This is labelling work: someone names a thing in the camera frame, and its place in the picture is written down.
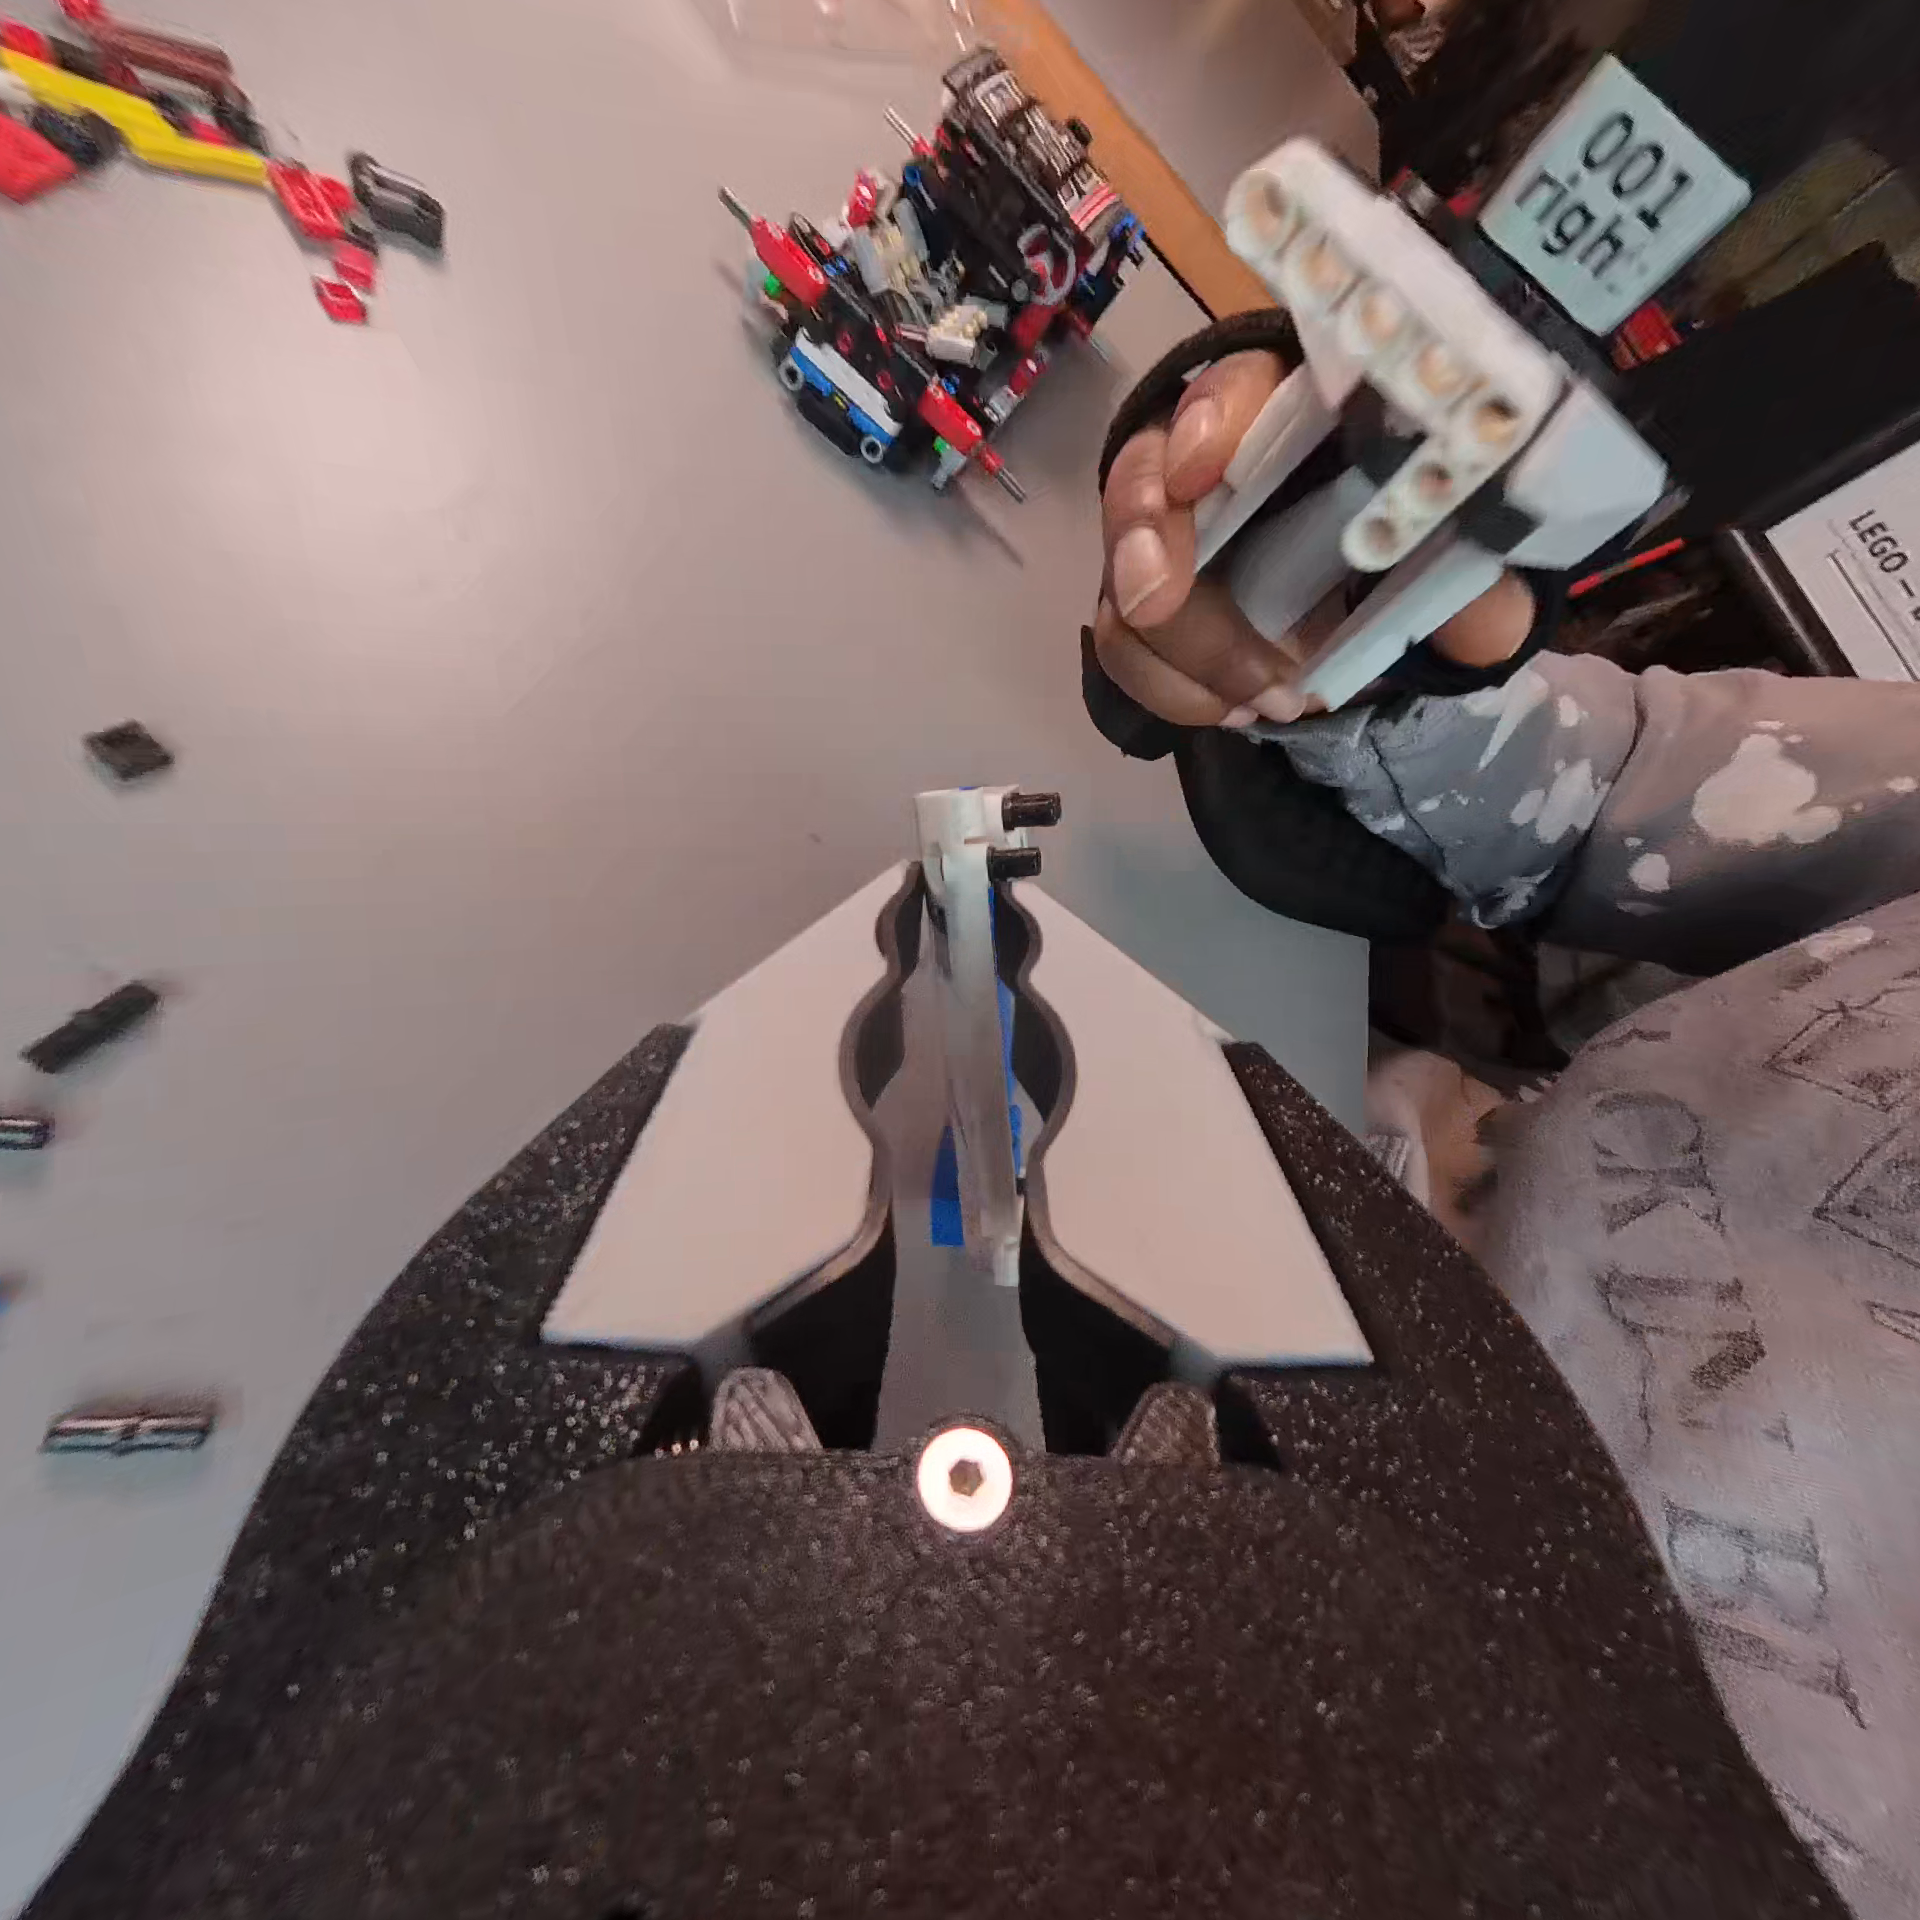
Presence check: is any person's grey printed shirt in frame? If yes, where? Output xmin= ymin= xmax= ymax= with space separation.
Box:
xmin=1364 ymin=902 xmax=1920 ymax=1920

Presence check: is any wooden strip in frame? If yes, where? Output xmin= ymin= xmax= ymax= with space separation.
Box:
xmin=984 ymin=0 xmax=1298 ymax=320

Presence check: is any person's right forearm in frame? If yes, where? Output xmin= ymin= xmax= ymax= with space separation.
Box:
xmin=1260 ymin=651 xmax=1920 ymax=977

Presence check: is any grey desk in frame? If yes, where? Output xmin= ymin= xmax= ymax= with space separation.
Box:
xmin=0 ymin=0 xmax=1384 ymax=1920

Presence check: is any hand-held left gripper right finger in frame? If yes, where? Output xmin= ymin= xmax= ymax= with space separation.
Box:
xmin=989 ymin=882 xmax=1376 ymax=1390

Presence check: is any dark grey brick connector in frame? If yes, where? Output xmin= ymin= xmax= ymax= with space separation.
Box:
xmin=42 ymin=1402 xmax=218 ymax=1456

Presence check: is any black curved brick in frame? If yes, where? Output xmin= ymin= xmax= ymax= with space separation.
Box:
xmin=348 ymin=151 xmax=448 ymax=255

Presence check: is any white angled brick beam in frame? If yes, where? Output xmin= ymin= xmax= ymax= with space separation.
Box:
xmin=1224 ymin=140 xmax=1572 ymax=576

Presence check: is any black brick connector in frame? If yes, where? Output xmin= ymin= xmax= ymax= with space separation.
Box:
xmin=24 ymin=983 xmax=165 ymax=1075

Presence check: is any white and blue brick assembly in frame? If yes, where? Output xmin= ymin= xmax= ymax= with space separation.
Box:
xmin=908 ymin=780 xmax=1068 ymax=1291

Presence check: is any grey table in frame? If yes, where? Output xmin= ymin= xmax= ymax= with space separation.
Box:
xmin=1036 ymin=0 xmax=1384 ymax=191

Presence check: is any partly built brick toy car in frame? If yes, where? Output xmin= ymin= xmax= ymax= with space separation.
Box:
xmin=717 ymin=46 xmax=1155 ymax=505

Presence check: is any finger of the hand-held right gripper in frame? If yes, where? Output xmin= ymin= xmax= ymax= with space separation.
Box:
xmin=1196 ymin=358 xmax=1420 ymax=633
xmin=1290 ymin=383 xmax=1671 ymax=713

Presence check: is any dark red brick piece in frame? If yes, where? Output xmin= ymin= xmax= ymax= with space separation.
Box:
xmin=52 ymin=0 xmax=243 ymax=97

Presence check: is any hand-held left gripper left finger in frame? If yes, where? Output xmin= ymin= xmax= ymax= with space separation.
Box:
xmin=540 ymin=859 xmax=935 ymax=1369

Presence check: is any person's right hand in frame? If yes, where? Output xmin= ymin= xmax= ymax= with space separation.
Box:
xmin=1092 ymin=348 xmax=1539 ymax=735

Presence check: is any black-framed marker sign board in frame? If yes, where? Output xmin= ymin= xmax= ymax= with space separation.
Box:
xmin=1721 ymin=442 xmax=1920 ymax=684

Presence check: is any yellow brick beam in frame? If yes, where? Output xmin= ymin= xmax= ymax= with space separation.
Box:
xmin=0 ymin=46 xmax=275 ymax=191

